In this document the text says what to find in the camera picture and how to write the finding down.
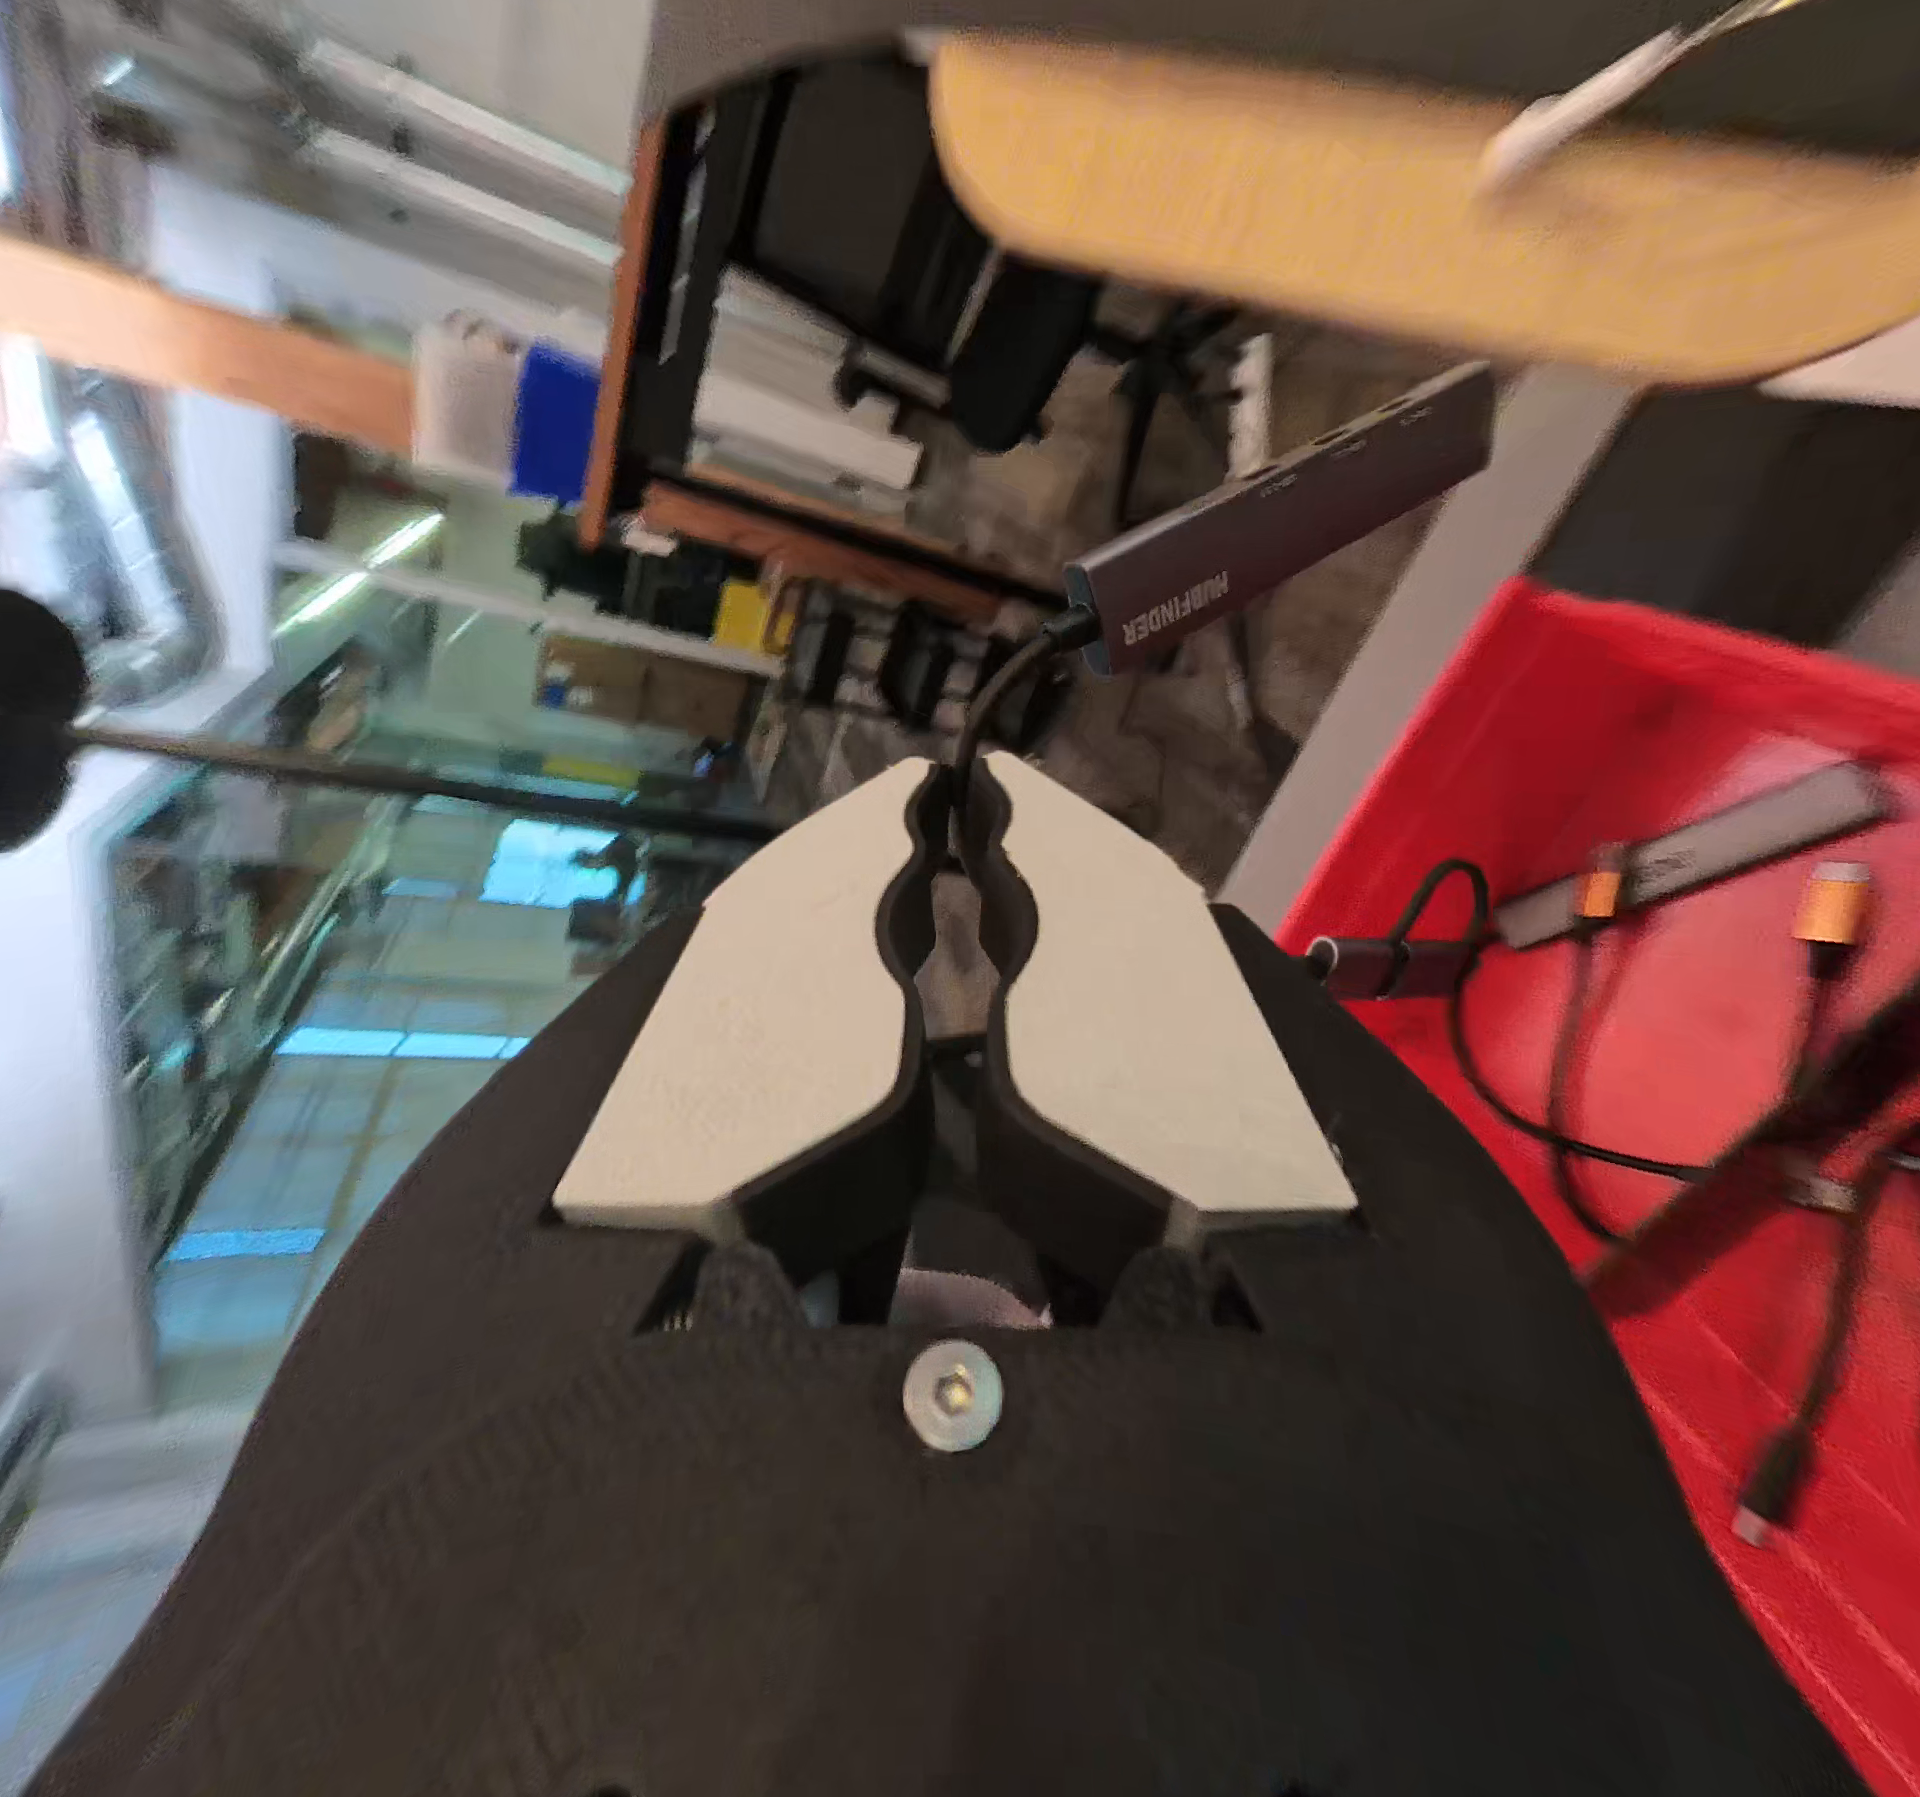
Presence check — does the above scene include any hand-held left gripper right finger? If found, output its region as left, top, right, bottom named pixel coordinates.
left=962, top=753, right=1360, bottom=1295

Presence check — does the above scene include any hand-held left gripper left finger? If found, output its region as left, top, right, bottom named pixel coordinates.
left=551, top=757, right=954, bottom=1290

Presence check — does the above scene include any red plastic bin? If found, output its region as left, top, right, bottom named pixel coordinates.
left=1214, top=572, right=1920, bottom=1797

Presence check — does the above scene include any grey usb hub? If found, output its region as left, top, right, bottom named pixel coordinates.
left=1493, top=763, right=1892, bottom=949
left=1064, top=363, right=1504, bottom=682

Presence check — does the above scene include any black usb-c cable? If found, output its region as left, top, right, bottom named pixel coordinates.
left=1590, top=995, right=1920, bottom=1552

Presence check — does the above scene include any small blue bin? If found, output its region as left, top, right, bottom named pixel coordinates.
left=512, top=343, right=600, bottom=501

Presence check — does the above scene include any wooden-edged desk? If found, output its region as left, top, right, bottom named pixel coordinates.
left=577, top=105, right=1035, bottom=621

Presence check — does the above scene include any black office chair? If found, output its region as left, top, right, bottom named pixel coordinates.
left=748, top=62, right=1246, bottom=481

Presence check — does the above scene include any orange-ended black cable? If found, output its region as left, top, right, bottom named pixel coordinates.
left=1553, top=841, right=1884, bottom=1228

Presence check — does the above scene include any silver ventilation duct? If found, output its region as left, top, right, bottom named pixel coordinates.
left=0, top=326, right=229, bottom=713

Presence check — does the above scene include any white-tipped metal wire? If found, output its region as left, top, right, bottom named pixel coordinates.
left=1478, top=0, right=1920, bottom=194

